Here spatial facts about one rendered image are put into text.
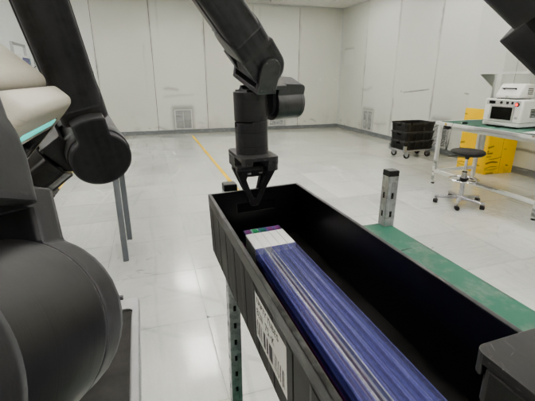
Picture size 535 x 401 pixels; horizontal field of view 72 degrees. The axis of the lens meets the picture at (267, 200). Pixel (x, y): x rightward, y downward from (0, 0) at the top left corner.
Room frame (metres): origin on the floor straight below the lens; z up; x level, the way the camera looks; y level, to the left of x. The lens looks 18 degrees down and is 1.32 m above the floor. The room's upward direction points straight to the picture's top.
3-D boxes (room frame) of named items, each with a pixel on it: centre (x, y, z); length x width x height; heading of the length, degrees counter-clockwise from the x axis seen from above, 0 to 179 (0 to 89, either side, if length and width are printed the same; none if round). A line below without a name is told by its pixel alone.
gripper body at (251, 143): (0.65, 0.03, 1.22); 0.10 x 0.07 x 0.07; 18
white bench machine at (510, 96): (4.20, -2.70, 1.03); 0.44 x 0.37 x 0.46; 23
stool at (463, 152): (3.87, -2.09, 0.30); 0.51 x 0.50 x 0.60; 153
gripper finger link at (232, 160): (0.66, 0.03, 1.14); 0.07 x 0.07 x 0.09; 18
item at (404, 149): (6.51, -2.53, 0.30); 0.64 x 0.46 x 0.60; 110
